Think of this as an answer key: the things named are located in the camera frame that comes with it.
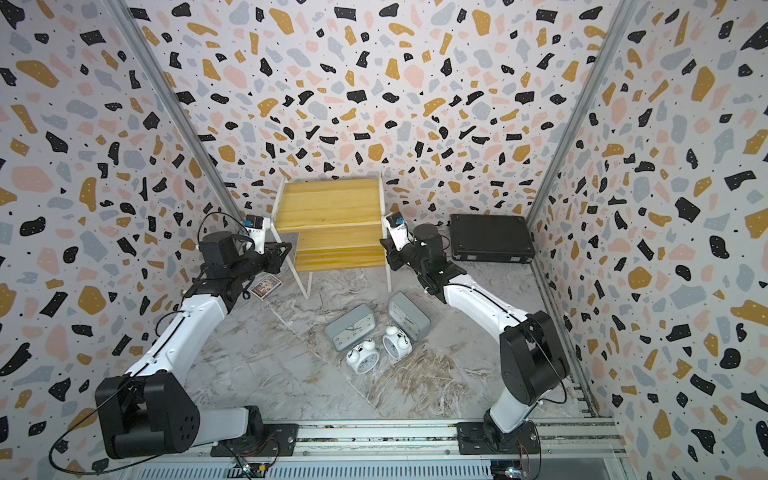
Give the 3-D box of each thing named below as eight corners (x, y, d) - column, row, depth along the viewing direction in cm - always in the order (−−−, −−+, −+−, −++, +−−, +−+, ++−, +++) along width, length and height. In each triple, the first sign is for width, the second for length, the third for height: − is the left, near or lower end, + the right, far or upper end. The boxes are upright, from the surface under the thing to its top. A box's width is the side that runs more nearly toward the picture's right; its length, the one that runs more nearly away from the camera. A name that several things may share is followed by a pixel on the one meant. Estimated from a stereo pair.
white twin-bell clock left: (359, 381, 85) (355, 369, 78) (349, 366, 88) (344, 353, 80) (382, 364, 88) (380, 351, 81) (372, 350, 91) (369, 336, 83)
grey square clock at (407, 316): (415, 346, 92) (417, 332, 84) (384, 315, 98) (383, 300, 91) (430, 332, 95) (432, 318, 87) (398, 303, 101) (398, 288, 94)
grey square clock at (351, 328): (337, 354, 90) (331, 341, 83) (330, 342, 93) (323, 328, 85) (377, 329, 96) (375, 314, 88) (369, 318, 98) (367, 302, 91)
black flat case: (454, 263, 113) (456, 253, 108) (448, 221, 128) (450, 211, 123) (531, 264, 113) (537, 254, 108) (517, 222, 128) (521, 211, 123)
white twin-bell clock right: (381, 349, 91) (380, 335, 84) (391, 337, 93) (390, 324, 86) (402, 365, 88) (402, 353, 81) (412, 353, 90) (413, 340, 83)
